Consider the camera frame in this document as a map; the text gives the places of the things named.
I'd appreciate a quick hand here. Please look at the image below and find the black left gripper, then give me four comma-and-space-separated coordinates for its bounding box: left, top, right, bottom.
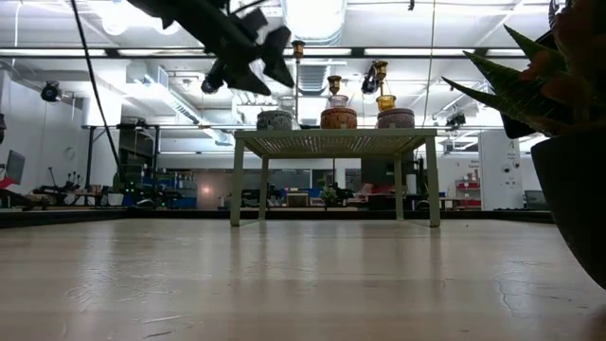
206, 8, 296, 98

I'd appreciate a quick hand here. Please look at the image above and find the blue patterned candle tin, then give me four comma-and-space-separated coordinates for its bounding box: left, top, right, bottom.
256, 109, 295, 132

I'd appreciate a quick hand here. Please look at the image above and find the orange patterned candle tin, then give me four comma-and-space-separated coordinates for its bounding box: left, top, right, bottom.
319, 106, 360, 131

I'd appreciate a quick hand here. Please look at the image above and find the mauve patterned candle tin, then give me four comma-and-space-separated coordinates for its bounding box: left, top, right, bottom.
376, 108, 417, 131

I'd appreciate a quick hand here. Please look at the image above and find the amber glass candle holder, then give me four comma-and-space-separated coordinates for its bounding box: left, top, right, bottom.
376, 94, 399, 114

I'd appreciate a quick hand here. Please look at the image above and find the white pillar with print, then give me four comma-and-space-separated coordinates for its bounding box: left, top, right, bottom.
477, 129, 525, 210

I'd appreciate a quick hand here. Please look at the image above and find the black ceiling spotlight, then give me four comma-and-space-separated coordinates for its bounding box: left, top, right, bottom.
40, 81, 63, 104
445, 111, 468, 130
361, 65, 381, 96
200, 75, 221, 96

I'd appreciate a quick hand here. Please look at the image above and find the red storage shelf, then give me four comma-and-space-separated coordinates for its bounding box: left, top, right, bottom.
454, 177, 482, 210

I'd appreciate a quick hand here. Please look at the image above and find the potted succulent plant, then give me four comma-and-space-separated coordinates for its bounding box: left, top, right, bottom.
441, 0, 606, 291

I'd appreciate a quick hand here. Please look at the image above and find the green perforated metal shelf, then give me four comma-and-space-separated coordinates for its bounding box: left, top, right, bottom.
229, 127, 441, 228

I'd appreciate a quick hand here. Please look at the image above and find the tall gold candlestick holder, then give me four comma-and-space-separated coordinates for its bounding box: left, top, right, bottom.
372, 60, 390, 98

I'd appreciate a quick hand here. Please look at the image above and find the black background monitor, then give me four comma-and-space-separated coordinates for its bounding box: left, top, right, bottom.
361, 158, 403, 187

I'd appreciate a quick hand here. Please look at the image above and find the black metal rack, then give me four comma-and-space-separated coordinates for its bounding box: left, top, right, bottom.
82, 123, 163, 207

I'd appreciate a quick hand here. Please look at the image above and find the grey tilted monitor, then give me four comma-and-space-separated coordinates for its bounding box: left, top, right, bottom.
5, 149, 27, 187

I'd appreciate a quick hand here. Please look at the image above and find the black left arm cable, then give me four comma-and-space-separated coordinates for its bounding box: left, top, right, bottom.
69, 0, 125, 191

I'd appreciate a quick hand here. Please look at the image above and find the black aluminium table frame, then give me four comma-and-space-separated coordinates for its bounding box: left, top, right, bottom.
0, 206, 555, 230

